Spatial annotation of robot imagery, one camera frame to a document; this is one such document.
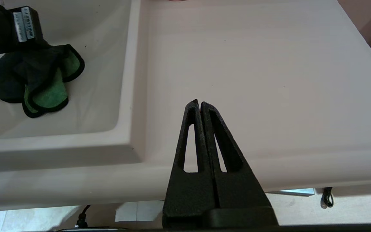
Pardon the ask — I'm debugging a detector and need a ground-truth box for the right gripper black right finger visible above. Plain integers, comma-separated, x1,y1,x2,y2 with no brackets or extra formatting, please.
201,101,271,208

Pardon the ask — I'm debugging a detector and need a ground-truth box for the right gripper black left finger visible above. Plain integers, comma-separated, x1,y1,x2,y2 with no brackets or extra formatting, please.
163,99,219,227

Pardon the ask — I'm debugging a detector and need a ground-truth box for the black plug cable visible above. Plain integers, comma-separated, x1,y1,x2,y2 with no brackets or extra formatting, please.
76,205,91,228

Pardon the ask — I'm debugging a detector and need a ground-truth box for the white ceramic sink basin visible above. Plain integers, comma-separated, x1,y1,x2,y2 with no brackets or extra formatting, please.
0,0,146,168

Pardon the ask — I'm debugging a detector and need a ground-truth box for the black cord loop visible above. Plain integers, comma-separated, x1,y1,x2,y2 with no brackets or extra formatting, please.
322,188,334,208

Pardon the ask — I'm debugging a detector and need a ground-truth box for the dark grey green cloth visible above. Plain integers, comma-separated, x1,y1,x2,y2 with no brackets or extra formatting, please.
0,43,85,118

